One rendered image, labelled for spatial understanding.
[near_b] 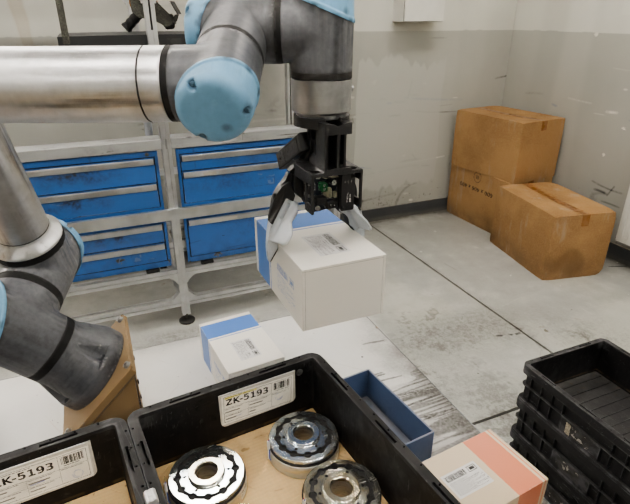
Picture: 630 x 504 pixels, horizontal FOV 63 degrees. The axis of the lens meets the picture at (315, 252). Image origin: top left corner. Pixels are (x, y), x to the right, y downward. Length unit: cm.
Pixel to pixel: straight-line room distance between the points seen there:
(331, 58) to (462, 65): 346
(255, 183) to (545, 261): 174
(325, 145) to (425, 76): 328
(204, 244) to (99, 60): 205
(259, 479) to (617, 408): 107
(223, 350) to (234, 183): 150
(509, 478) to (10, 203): 87
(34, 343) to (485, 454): 74
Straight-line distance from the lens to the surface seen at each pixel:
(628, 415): 160
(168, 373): 122
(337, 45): 63
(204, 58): 53
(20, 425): 120
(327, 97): 63
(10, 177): 89
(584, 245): 336
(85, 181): 241
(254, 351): 109
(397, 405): 102
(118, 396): 95
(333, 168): 64
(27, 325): 93
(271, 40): 63
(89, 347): 96
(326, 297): 67
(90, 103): 57
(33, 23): 318
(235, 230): 258
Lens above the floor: 142
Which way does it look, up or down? 25 degrees down
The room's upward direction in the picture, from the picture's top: straight up
